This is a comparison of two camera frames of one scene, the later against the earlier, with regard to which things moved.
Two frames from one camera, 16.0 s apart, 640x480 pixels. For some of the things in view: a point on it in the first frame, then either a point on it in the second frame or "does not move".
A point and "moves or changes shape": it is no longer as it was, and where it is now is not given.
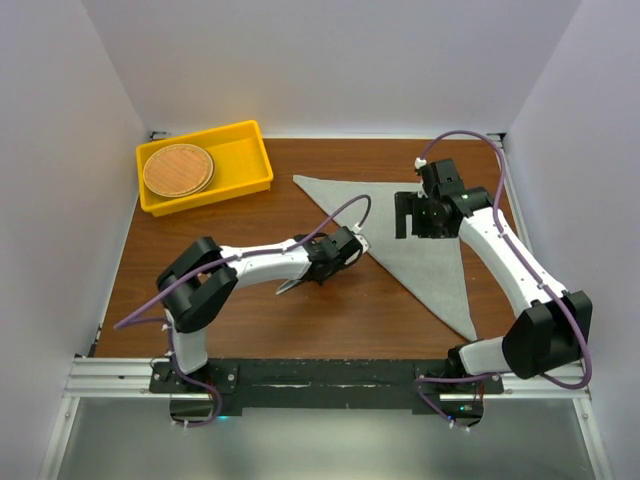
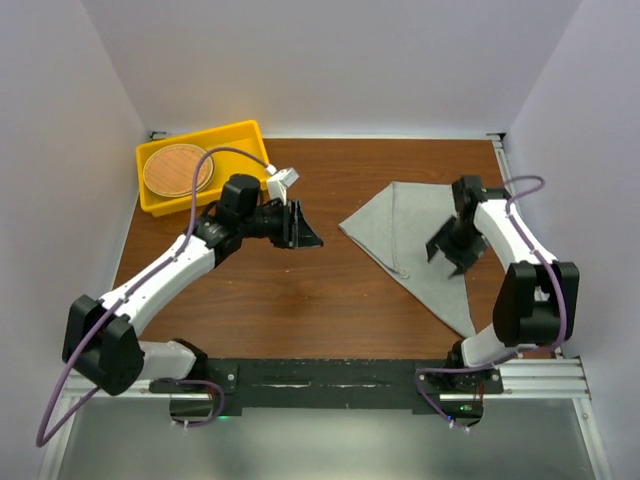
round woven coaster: x=178 y=170 does not move
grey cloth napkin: x=432 y=268 moves or changes shape
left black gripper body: x=335 y=267 → x=272 y=223
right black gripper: x=407 y=203 → x=464 y=260
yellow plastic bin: x=242 y=167 does not move
